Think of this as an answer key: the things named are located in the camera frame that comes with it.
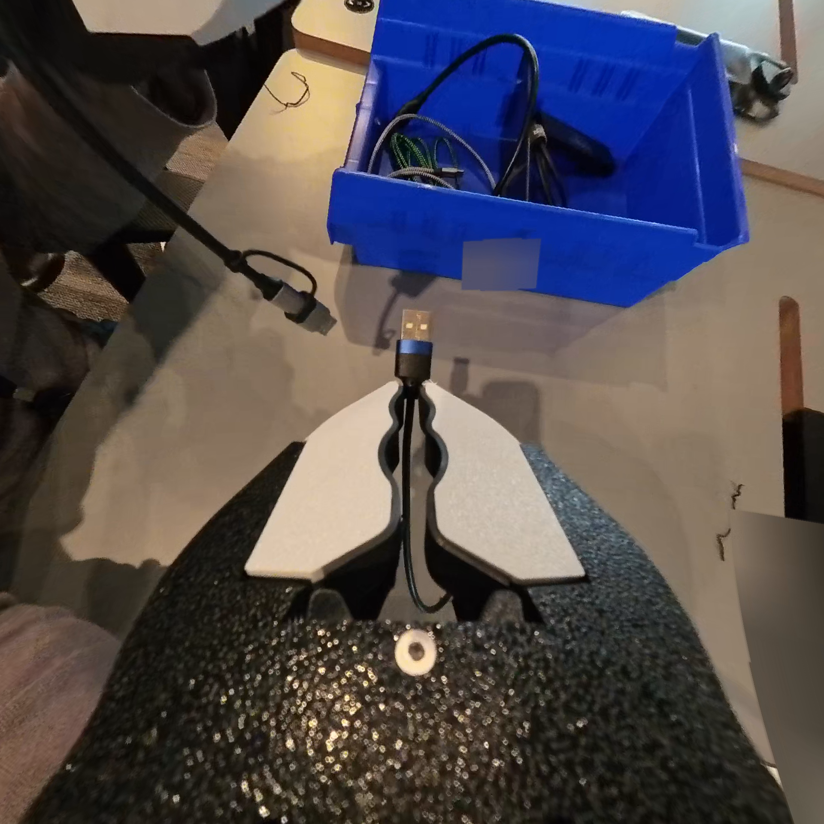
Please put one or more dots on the black thread scrap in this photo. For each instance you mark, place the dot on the black thread scrap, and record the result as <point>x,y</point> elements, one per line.
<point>293,90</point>

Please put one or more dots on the metal clamp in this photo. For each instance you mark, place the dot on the metal clamp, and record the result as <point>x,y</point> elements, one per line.
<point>759,74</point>

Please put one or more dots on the dark chair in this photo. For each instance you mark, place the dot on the dark chair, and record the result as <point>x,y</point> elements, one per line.
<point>83,148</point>

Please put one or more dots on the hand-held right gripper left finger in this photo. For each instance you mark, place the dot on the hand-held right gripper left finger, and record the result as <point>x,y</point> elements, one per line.
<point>322,495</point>

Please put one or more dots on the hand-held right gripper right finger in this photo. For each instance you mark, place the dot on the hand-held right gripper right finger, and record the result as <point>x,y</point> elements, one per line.
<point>495,495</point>

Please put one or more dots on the black oblong device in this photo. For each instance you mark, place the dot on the black oblong device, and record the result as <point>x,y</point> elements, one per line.
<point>579,145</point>

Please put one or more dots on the blue plastic bin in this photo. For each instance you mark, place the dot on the blue plastic bin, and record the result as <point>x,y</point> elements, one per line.
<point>547,161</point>

